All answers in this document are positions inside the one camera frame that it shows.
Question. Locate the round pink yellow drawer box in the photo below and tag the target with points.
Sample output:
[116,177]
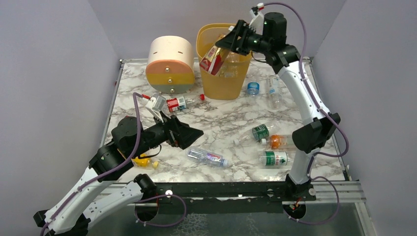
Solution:
[170,67]

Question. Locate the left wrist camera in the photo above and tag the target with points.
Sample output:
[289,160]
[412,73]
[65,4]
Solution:
[155,105]

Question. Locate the clear bottle blue label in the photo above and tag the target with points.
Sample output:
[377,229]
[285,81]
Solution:
[253,89]

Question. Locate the orange label clear bottle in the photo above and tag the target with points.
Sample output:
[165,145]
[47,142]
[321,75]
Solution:
[279,142]

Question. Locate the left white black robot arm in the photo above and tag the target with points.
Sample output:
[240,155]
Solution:
[79,211]

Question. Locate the yellow drink bottle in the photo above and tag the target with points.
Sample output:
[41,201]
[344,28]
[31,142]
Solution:
[143,161]

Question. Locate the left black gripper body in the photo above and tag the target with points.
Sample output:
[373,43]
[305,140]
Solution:
[174,131]

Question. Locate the clear bottle green cestbon label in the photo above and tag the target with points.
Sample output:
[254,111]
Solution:
[273,158]

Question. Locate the clear bottle red cap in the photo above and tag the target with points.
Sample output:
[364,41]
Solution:
[182,102]

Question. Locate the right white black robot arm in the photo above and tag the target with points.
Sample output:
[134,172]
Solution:
[319,123]

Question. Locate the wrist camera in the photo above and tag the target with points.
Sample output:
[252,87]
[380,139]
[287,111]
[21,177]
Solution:
[257,20]
[155,105]

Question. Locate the gold red drink bottle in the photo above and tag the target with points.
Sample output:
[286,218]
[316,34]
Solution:
[213,56]

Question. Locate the yellow mesh waste bin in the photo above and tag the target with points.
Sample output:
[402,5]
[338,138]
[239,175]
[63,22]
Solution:
[228,82]

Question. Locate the small blue tinted water bottle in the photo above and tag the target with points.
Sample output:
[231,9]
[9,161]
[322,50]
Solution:
[207,157]

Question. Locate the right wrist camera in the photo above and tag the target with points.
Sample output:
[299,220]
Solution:
[257,20]

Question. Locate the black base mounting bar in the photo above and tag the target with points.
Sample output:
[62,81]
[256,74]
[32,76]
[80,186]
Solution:
[222,197]

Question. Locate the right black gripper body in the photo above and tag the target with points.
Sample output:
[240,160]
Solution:
[243,37]

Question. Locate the clear bottle green label angled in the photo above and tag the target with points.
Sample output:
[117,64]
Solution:
[257,133]

